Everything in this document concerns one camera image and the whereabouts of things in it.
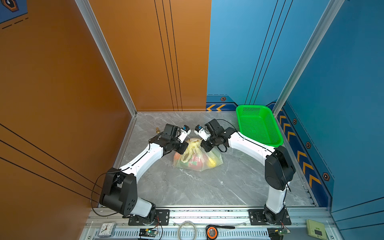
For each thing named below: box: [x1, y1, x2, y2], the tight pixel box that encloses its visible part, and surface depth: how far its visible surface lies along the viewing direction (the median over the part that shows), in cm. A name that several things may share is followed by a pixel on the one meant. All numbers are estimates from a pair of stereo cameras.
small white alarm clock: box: [97, 222, 116, 238], surface depth 70 cm
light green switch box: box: [306, 219, 327, 240], surface depth 70 cm
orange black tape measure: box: [205, 224, 236, 240], surface depth 69 cm
